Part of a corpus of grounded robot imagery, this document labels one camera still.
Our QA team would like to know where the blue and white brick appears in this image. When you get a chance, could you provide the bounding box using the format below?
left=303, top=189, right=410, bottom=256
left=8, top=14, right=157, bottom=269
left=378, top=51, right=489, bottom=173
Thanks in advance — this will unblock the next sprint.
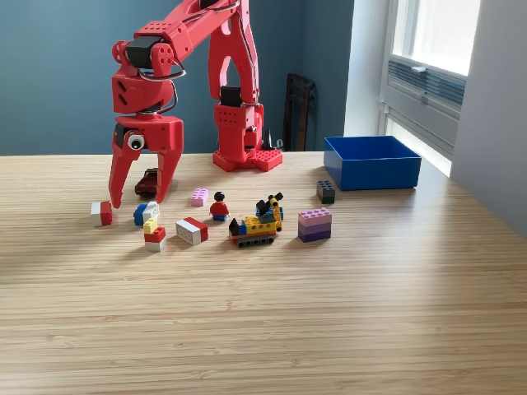
left=133, top=200, right=161, bottom=227

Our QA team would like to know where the long red and white brick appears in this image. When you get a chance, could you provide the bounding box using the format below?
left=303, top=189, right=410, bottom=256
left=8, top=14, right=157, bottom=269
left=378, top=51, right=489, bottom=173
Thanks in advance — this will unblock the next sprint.
left=175, top=216, right=210, bottom=246

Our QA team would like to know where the blue plastic bin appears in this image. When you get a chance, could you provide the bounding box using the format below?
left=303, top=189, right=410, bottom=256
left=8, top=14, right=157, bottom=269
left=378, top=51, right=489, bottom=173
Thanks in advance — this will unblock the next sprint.
left=323, top=135, right=422, bottom=192

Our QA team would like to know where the dark red toy car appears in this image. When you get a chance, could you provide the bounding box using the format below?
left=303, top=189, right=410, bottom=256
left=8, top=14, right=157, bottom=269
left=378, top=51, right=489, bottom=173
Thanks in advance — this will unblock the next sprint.
left=134, top=167, right=160, bottom=198

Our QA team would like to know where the red and white square brick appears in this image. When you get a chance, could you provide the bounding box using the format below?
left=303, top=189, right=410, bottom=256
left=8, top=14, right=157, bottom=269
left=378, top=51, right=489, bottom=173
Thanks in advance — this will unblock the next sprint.
left=90, top=200, right=114, bottom=227

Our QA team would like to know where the toy figure red shirt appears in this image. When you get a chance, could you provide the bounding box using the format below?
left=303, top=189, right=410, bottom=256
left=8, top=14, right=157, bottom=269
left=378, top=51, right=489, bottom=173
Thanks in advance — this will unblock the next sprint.
left=209, top=191, right=231, bottom=223

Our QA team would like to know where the red over white brick stack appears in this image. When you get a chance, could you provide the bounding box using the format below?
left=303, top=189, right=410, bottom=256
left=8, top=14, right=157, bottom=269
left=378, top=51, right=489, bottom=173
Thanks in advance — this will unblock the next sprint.
left=143, top=226, right=167, bottom=253

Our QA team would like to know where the yellow toy digger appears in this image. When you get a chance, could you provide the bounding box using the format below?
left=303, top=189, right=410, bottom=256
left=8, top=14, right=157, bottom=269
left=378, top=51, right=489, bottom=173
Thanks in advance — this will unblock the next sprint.
left=228, top=191, right=285, bottom=250

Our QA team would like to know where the pink and purple brick stack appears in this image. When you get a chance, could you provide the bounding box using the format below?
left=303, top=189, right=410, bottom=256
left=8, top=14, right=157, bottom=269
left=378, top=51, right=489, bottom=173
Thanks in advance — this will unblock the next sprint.
left=297, top=208, right=333, bottom=244

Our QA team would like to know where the black brick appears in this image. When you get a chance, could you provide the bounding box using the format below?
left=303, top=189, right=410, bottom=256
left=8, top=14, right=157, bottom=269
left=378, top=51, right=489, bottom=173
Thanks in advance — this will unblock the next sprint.
left=316, top=179, right=336, bottom=206

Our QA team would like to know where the grey pleated window blind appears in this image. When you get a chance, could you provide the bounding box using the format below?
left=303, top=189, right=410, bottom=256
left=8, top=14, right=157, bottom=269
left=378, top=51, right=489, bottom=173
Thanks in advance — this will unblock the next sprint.
left=386, top=57, right=467, bottom=109

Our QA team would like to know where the black cable bundle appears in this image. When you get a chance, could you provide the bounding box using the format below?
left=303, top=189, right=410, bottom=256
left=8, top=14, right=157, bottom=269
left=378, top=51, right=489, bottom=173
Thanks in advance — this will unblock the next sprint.
left=261, top=127, right=285, bottom=151

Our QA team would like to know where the white window frame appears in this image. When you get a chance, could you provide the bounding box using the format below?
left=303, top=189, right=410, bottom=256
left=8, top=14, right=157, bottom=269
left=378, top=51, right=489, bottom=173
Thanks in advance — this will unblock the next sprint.
left=380, top=0, right=483, bottom=178

